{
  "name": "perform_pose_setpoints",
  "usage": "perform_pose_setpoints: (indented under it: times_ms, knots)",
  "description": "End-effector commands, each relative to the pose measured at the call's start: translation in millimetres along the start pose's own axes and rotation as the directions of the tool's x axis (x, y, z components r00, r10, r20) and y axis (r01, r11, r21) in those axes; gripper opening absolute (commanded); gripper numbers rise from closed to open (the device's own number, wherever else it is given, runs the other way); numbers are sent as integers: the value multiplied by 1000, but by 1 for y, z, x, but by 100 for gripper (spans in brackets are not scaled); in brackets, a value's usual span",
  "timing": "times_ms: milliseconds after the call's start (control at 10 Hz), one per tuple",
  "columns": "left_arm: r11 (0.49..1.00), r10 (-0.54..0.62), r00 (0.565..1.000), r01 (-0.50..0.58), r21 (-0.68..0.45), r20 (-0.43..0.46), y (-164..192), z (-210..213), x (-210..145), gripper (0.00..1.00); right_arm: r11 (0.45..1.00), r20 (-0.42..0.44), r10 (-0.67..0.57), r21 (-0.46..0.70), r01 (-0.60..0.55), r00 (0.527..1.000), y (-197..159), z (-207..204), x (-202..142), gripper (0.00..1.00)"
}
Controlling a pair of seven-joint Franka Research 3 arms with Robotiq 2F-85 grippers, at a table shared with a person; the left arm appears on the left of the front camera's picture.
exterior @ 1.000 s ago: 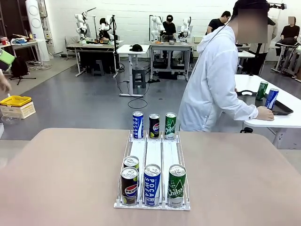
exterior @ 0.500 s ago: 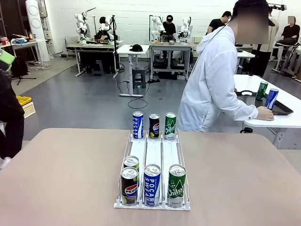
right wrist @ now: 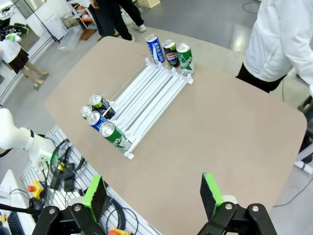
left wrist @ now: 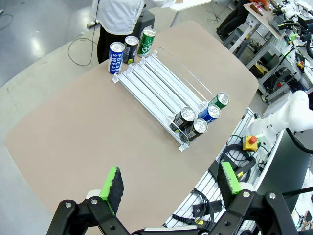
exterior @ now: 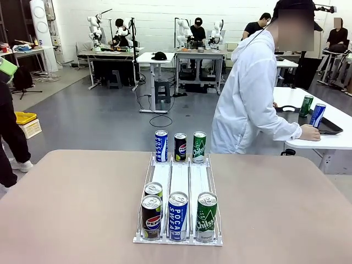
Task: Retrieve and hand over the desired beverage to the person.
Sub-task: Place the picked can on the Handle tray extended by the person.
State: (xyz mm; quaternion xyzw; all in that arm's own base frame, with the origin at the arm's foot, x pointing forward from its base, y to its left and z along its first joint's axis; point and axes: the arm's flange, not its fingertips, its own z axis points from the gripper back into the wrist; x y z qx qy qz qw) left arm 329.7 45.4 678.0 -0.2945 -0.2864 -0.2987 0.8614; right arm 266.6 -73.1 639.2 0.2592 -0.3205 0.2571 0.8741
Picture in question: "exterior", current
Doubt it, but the person in white zip hoodie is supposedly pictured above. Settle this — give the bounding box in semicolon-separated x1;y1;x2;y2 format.
210;0;322;155

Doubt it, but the person black shirt with glasses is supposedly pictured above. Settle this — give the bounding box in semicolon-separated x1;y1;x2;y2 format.
241;12;272;42

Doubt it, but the person's right forearm white sleeve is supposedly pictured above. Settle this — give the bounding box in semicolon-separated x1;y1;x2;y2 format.
271;112;303;140

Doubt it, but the black light stand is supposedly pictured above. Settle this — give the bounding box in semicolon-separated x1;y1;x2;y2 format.
129;16;140;91

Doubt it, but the white plastic crate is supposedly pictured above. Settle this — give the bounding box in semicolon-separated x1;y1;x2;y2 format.
18;119;42;140

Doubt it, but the black Pepsi can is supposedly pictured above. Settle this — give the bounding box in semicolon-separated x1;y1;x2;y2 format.
174;133;188;162
144;181;163;199
141;194;163;241

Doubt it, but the white desk with robot arms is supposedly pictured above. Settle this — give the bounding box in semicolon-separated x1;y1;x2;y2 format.
173;47;229;96

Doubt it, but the white tower air conditioner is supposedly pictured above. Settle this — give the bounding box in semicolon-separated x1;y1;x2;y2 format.
29;0;59;73

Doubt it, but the seated person in black top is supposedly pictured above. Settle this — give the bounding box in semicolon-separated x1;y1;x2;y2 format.
326;18;350;53

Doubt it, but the person in black cap and shirt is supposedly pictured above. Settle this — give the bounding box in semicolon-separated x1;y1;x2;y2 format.
189;16;207;48

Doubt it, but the seated person black hair black top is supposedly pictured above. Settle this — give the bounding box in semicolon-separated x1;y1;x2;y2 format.
111;18;132;48

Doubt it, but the cluttered white side table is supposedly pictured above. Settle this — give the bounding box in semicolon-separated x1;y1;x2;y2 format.
12;45;56;76

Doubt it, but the person's right hand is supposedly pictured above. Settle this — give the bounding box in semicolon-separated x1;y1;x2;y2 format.
300;124;322;142

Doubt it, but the person in black trousers white shoes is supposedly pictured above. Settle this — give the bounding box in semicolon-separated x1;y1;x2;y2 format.
0;79;34;188

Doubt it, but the green Chilsung cider can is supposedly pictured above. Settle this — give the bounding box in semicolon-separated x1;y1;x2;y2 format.
299;95;314;118
192;131;207;163
196;191;218;243

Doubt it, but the large white table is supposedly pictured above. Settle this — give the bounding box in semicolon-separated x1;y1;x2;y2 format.
272;86;352;175

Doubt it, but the black tripod with bag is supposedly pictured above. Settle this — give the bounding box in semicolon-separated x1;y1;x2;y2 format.
11;65;43;100

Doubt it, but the white height adjustable desk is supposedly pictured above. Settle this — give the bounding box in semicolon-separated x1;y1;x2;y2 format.
136;52;177;114

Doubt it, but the yellow plastic crate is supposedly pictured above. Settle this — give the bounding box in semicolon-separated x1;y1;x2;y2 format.
14;111;38;126

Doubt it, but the white background desk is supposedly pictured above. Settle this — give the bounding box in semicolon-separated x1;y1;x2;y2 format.
276;59;299;87

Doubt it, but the grey plastic stool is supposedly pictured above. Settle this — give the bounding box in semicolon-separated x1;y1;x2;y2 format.
153;79;172;105

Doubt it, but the blue Pocari Sweat can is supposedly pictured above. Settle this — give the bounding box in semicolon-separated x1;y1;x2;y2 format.
155;130;168;162
309;103;327;129
168;191;189;242

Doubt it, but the white wire can dispenser rack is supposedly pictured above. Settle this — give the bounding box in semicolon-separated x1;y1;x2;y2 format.
133;152;224;246

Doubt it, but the black plastic serving tray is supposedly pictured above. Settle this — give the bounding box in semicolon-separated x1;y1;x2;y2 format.
274;105;344;135

